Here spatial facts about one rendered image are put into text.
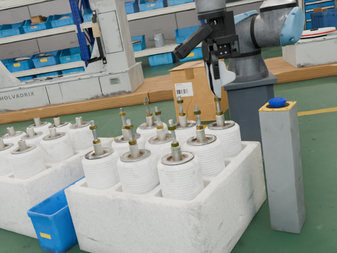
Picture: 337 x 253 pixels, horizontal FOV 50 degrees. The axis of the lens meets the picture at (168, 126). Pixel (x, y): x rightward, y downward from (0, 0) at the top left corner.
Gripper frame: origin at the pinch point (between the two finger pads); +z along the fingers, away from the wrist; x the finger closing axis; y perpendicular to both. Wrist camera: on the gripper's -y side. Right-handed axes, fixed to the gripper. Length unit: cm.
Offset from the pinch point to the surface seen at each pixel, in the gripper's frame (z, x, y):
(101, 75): 9, 196, -40
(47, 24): -52, 502, -119
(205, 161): 13.3, -13.7, -7.8
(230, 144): 13.6, -4.6, 1.4
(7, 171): 16, 20, -64
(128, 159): 9.2, -12.7, -25.4
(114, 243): 29.7, -12.5, -33.1
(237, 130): 10.6, -3.2, 4.0
